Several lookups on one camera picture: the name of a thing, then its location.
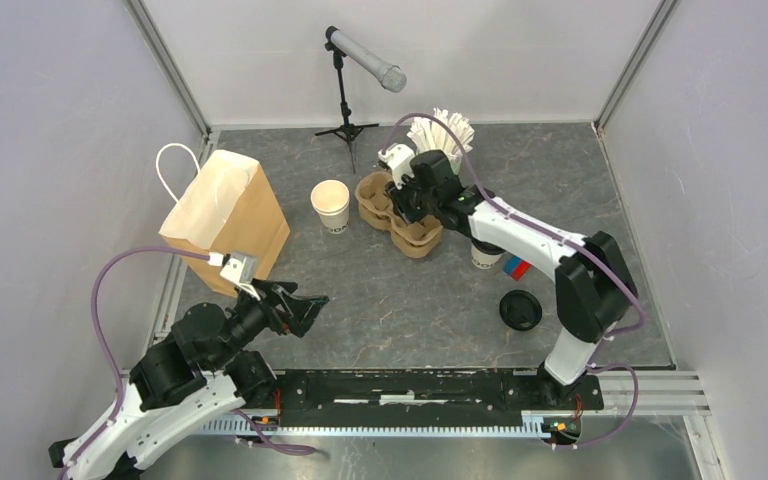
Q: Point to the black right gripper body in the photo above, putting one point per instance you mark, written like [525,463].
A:
[412,203]

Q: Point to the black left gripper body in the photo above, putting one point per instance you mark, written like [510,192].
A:
[259,314]

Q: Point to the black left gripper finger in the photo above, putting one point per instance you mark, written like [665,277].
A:
[301,312]
[274,291]

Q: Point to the white paper cup printed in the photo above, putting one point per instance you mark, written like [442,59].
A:
[331,199]

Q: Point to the black plastic cup lid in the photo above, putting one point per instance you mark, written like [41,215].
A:
[486,248]

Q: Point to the brown paper bag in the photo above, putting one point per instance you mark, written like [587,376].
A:
[229,207]

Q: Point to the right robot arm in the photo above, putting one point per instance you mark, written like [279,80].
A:
[593,285]

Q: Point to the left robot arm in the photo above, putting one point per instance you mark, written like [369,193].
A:
[200,371]

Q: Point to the brown pulp cup carrier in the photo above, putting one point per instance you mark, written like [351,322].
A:
[415,240]

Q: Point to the black microphone stand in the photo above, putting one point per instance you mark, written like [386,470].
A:
[346,131]

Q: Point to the blue toy brick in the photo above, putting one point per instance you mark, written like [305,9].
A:
[512,267]

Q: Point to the grey microphone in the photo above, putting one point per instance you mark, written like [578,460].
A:
[388,75]

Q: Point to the red toy brick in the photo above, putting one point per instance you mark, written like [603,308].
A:
[522,270]

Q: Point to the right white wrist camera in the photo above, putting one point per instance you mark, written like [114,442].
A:
[396,159]

